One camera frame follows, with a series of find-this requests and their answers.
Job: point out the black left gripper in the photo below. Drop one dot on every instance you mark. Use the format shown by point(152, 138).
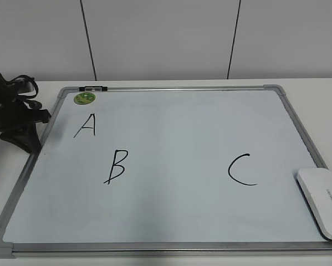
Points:
point(19, 112)

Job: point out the white board eraser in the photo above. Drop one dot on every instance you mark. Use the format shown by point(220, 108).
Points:
point(316, 185)

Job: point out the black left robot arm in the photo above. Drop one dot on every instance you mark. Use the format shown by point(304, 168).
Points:
point(20, 112)

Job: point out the green round magnet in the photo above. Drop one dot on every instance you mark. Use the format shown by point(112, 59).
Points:
point(84, 98)

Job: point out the white magnetic whiteboard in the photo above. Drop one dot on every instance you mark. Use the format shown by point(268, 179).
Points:
point(165, 171)

